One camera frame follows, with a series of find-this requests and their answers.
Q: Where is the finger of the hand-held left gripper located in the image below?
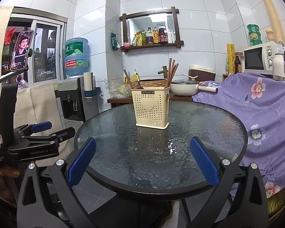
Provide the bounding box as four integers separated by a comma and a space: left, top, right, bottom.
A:
13, 121, 53, 138
8, 126, 76, 151

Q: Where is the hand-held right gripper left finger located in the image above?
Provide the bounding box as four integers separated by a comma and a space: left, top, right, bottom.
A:
16, 137, 98, 228

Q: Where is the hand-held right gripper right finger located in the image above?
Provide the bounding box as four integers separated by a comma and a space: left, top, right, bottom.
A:
189, 136, 269, 228

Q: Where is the cream plastic utensil holder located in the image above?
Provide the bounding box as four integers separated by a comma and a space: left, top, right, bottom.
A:
131, 88, 170, 129

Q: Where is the dark chopstick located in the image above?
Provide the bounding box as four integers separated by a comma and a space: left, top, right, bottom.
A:
167, 66, 178, 88

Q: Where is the brown wooden chopstick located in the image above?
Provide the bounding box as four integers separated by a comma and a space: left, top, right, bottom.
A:
169, 63, 179, 87
168, 59, 176, 87
165, 65, 171, 88
167, 58, 173, 87

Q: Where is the person's left forearm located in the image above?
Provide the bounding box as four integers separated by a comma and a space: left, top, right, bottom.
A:
0, 192, 19, 228

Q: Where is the person's left hand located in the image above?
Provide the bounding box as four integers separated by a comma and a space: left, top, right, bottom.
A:
0, 165, 22, 202

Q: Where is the grey water dispenser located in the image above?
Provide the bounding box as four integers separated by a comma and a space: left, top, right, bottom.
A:
55, 77, 100, 129

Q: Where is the green cup holder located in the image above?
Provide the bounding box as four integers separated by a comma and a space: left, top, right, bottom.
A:
84, 88, 102, 99

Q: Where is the white paper cup stack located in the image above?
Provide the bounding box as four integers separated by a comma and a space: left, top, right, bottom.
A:
84, 72, 93, 92

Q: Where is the smartphone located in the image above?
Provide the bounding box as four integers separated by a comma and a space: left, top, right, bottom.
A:
11, 30, 34, 72

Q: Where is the wooden side table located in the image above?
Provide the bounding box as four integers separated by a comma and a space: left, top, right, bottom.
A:
107, 91, 193, 109

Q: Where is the clear plastic bag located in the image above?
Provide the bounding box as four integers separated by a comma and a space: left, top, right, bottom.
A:
104, 79, 131, 99

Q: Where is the window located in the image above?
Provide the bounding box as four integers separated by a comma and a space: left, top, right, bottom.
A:
5, 7, 67, 87

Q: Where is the person's leg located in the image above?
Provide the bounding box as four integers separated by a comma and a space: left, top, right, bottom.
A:
128, 202, 174, 228

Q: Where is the purple floral cloth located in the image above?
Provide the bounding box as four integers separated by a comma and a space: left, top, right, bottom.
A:
192, 72, 285, 200

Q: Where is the white frying pan with lid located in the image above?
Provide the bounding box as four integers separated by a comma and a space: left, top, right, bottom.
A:
170, 79, 218, 97

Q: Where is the blue water jug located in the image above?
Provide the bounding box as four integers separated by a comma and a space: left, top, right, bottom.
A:
65, 37, 89, 78

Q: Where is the yellow green bag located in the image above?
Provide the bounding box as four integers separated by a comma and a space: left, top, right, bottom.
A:
267, 190, 285, 221

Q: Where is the brown white rice cooker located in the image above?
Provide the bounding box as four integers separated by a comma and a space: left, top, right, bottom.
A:
188, 65, 215, 82

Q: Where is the woven sink basin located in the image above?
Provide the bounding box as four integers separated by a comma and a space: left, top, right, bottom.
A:
133, 79, 171, 89

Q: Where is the bronze faucet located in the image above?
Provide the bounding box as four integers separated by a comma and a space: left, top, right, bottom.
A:
157, 67, 169, 79

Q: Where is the yellow wrapped roll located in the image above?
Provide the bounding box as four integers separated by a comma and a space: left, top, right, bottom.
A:
226, 43, 235, 74

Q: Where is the green packet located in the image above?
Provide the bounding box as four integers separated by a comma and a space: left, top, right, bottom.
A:
110, 32, 119, 51

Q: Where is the white microwave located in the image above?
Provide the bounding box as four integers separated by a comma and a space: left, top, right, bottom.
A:
243, 41, 279, 74

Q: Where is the wooden mirror shelf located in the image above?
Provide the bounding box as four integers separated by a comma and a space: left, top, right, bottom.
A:
119, 7, 184, 53

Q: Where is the white thermos kettle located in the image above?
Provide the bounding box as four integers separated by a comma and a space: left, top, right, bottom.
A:
273, 44, 285, 81

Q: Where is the purple label bottle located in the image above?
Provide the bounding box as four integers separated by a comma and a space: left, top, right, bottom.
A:
146, 28, 154, 45

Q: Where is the dark soy sauce bottle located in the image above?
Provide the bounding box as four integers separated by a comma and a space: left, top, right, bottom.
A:
159, 24, 168, 44

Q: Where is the yellow lidded jar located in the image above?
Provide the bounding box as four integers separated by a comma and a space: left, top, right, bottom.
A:
265, 28, 275, 43

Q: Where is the tall yellow paper cup stack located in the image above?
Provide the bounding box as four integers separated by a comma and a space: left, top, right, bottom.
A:
259, 0, 284, 45

